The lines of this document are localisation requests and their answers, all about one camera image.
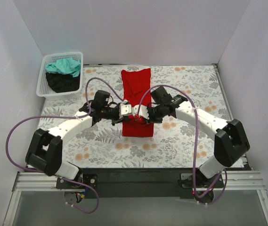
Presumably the red t shirt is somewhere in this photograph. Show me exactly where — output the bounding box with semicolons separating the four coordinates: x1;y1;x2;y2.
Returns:
121;68;154;137

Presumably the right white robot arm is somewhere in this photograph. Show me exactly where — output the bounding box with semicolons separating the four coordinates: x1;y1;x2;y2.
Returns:
146;85;250;187

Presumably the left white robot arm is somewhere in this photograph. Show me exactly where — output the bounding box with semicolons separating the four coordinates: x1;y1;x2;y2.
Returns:
25;90;129;188

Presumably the floral table cloth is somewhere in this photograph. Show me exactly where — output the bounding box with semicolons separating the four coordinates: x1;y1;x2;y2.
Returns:
38;65;231;168

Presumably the black t shirt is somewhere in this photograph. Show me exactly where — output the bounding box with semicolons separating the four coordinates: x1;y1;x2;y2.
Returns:
45;72;80;93

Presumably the white plastic laundry basket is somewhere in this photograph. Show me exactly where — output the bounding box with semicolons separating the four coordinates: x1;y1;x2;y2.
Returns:
36;52;83;101

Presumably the teal t shirt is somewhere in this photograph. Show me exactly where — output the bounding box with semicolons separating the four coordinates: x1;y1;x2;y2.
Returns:
45;57;81;78

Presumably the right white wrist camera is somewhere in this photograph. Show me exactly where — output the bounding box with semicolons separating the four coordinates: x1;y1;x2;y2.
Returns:
132;105;149;120

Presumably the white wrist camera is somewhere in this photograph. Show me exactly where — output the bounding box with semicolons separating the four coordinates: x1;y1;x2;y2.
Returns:
132;105;149;120
119;103;133;119

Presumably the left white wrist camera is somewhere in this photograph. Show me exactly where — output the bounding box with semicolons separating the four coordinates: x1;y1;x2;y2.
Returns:
119;103;133;119

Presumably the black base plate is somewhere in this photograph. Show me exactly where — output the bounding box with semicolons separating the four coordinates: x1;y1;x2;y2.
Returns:
56;167;224;199

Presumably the aluminium frame rail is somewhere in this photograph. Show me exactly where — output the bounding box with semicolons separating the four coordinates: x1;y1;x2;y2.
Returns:
14;171;266;191

